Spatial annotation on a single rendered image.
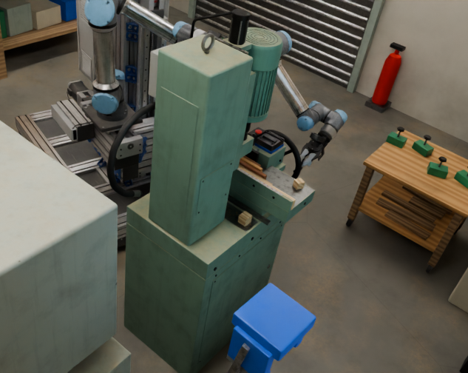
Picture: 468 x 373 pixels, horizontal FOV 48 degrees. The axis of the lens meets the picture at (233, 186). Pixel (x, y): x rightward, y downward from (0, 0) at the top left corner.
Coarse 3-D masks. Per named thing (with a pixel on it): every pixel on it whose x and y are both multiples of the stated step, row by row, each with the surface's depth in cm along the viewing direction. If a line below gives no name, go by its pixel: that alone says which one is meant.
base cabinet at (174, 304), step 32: (128, 224) 216; (128, 256) 227; (160, 256) 210; (256, 256) 229; (128, 288) 239; (160, 288) 221; (192, 288) 205; (224, 288) 217; (256, 288) 253; (128, 320) 254; (160, 320) 233; (192, 320) 216; (224, 320) 238; (160, 352) 246; (192, 352) 227
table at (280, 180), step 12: (264, 168) 227; (276, 168) 228; (276, 180) 222; (288, 180) 223; (240, 192) 219; (252, 192) 214; (288, 192) 216; (300, 192) 217; (312, 192) 219; (264, 204) 213; (300, 204) 214; (276, 216) 212; (288, 216) 209
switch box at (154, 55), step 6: (150, 54) 170; (156, 54) 168; (150, 60) 171; (156, 60) 169; (150, 66) 172; (156, 66) 170; (150, 72) 173; (156, 72) 171; (150, 78) 174; (156, 78) 173; (150, 84) 176; (150, 90) 177
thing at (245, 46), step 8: (232, 16) 168; (240, 16) 167; (248, 16) 168; (232, 24) 170; (240, 24) 168; (232, 32) 171; (240, 32) 170; (224, 40) 174; (232, 40) 173; (240, 40) 172; (248, 48) 175
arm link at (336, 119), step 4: (332, 112) 257; (336, 112) 258; (340, 112) 257; (344, 112) 257; (328, 116) 257; (332, 116) 256; (336, 116) 256; (340, 116) 256; (344, 116) 257; (328, 120) 257; (332, 120) 256; (336, 120) 256; (340, 120) 256; (344, 120) 257; (328, 124) 257; (332, 124) 255; (336, 124) 255; (340, 124) 256; (336, 128) 255; (340, 128) 258; (336, 132) 257
